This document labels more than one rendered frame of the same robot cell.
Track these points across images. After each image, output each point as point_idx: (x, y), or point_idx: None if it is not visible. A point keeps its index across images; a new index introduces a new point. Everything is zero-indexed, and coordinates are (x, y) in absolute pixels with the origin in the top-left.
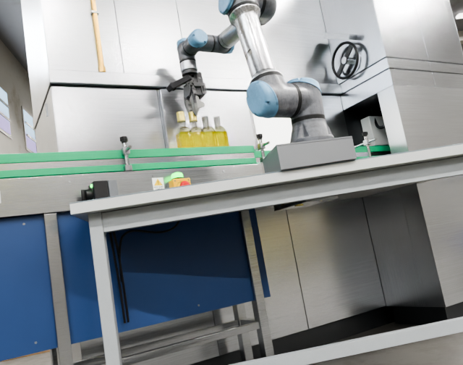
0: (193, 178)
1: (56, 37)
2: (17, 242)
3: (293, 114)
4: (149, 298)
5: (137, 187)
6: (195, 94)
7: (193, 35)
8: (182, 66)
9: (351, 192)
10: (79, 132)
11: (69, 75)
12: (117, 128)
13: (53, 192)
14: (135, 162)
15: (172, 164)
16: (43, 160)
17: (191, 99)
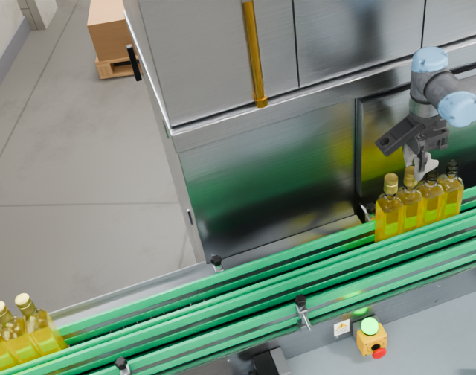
0: (392, 306)
1: (177, 68)
2: None
3: None
4: None
5: (313, 338)
6: (426, 162)
7: (451, 118)
8: (414, 109)
9: None
10: (225, 195)
11: (205, 134)
12: (282, 173)
13: (211, 373)
14: (314, 309)
15: (365, 296)
16: (195, 347)
17: (416, 161)
